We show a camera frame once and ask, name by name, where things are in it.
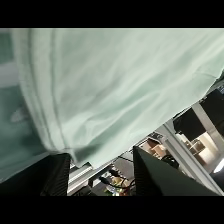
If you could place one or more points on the pale green T-shirt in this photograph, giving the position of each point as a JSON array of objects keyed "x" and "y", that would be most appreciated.
[{"x": 120, "y": 86}]

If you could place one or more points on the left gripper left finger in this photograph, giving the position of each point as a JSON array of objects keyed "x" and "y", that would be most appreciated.
[{"x": 40, "y": 176}]

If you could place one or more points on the silver frame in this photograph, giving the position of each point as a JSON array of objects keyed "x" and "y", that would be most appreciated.
[{"x": 186, "y": 156}]

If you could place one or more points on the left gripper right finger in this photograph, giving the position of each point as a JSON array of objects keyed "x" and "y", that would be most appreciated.
[{"x": 160, "y": 180}]

